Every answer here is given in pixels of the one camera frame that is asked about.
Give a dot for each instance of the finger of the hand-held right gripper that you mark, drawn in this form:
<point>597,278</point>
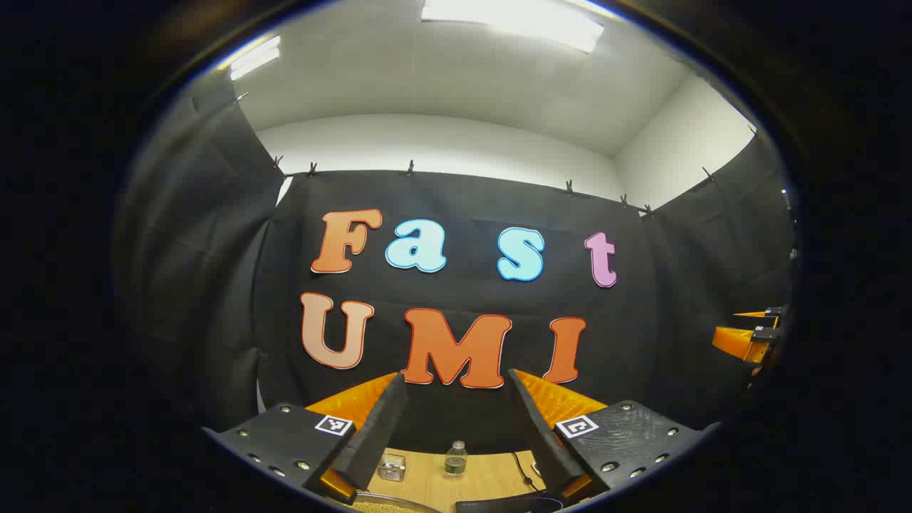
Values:
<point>744,343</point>
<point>766,313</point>

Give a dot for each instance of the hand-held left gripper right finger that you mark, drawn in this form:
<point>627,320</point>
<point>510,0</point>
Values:
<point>541,434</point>

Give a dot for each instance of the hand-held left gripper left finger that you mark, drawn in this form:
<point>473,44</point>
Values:
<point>377,434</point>

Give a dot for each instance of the pile of soybeans in pot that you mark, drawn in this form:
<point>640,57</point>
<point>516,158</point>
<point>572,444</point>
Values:
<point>385,508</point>

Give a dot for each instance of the clear plastic water bottle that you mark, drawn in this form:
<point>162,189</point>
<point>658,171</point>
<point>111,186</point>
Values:
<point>456,462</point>

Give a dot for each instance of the ceiling light panel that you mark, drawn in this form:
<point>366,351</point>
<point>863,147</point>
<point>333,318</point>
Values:
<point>254,58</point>
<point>513,21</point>

